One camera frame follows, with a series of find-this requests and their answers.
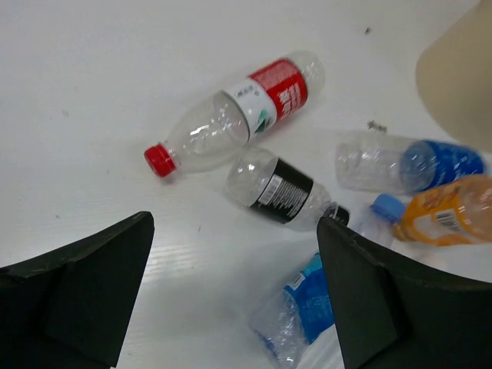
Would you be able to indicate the light blue label plastic bottle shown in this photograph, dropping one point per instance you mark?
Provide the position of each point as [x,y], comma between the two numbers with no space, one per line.
[293,318]

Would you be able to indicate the dark blue label plastic bottle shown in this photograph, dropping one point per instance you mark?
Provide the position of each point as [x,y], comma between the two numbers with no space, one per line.
[371,161]

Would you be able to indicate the orange label plastic bottle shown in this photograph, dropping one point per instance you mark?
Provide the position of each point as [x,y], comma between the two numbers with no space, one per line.
[450,214]

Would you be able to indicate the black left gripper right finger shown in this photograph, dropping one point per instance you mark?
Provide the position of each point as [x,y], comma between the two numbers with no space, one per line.
[391,311]

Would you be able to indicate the beige cylindrical bin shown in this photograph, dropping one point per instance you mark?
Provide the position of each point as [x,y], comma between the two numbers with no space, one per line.
[453,77]

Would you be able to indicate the red label plastic bottle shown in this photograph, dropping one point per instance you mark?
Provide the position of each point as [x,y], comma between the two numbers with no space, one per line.
[215,129]

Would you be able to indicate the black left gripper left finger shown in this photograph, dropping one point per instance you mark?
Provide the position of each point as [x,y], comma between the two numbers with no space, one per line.
[71,307]

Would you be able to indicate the black label plastic bottle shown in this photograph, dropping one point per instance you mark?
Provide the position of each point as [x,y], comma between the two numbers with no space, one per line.
[268,185]

